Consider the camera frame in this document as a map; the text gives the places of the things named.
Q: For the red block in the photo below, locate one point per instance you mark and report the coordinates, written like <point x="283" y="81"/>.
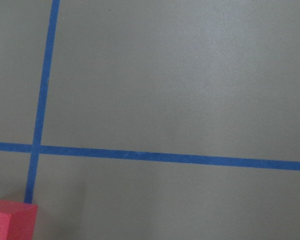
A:
<point x="17" y="220"/>

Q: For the brown paper table mat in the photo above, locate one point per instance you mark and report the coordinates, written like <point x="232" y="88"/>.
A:
<point x="172" y="120"/>

